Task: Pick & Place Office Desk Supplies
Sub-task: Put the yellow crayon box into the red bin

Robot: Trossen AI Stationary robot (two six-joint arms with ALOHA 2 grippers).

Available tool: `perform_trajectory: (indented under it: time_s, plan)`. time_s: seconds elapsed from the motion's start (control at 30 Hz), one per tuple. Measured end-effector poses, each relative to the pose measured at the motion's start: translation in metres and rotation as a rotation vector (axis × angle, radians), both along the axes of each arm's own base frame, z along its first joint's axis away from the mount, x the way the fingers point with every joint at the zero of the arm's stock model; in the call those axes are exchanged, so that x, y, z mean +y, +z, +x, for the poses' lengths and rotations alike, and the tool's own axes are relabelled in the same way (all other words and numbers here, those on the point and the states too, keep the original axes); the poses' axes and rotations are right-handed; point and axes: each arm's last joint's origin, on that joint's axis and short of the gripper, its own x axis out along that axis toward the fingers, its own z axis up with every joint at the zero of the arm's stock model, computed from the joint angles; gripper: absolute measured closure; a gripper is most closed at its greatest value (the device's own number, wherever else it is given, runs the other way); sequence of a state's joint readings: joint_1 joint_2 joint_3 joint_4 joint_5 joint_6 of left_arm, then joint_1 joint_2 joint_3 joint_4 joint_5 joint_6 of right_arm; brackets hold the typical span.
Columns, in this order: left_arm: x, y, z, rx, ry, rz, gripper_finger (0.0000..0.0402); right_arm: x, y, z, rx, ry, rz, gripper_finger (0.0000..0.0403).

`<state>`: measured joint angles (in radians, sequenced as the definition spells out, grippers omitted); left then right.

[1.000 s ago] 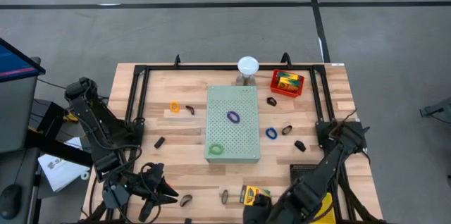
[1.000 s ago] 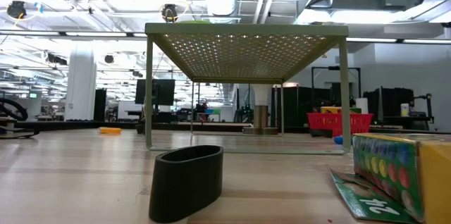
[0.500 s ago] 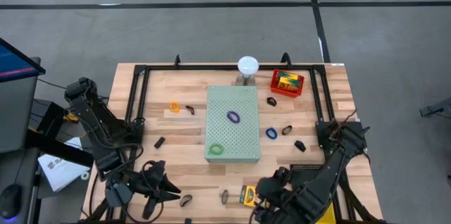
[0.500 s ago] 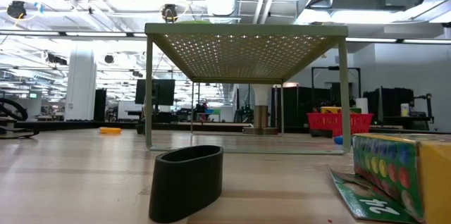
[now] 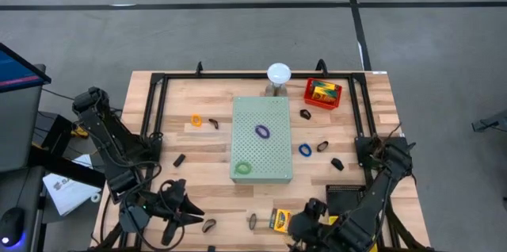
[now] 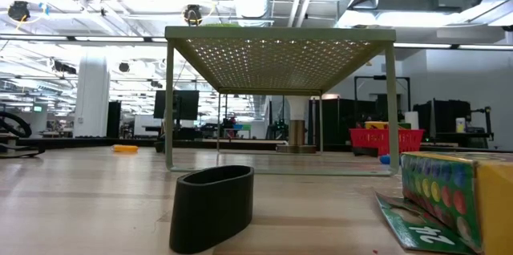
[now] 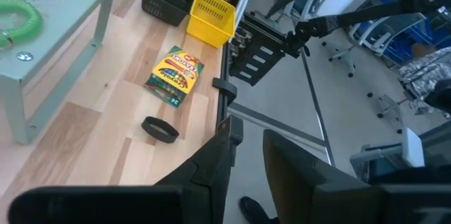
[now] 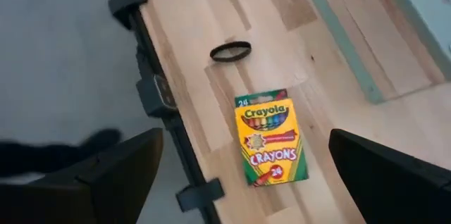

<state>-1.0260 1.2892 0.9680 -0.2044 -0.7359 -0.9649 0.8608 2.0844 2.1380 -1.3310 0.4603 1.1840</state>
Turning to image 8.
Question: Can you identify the black oval plastic ring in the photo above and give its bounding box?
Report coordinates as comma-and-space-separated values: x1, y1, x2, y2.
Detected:
209, 40, 253, 63

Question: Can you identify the Crayola crayon box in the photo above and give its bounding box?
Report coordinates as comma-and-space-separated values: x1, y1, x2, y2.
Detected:
234, 89, 310, 187

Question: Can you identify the green perforated metal shelf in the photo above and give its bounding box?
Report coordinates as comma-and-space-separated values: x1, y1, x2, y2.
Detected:
299, 0, 451, 105

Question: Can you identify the black aluminium table frame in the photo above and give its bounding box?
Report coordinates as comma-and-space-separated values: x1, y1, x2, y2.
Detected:
111, 0, 226, 224

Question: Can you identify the black frame clamp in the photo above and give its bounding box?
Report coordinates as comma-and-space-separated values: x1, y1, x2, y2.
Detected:
107, 0, 149, 30
175, 178, 226, 213

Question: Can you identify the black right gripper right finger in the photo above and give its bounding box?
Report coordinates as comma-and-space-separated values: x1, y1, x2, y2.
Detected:
327, 127, 441, 224

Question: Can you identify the black table-level camera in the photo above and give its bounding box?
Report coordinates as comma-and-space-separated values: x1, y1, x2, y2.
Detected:
135, 46, 179, 119

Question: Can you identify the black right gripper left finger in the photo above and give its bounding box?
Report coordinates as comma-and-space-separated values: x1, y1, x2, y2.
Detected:
70, 127, 165, 224

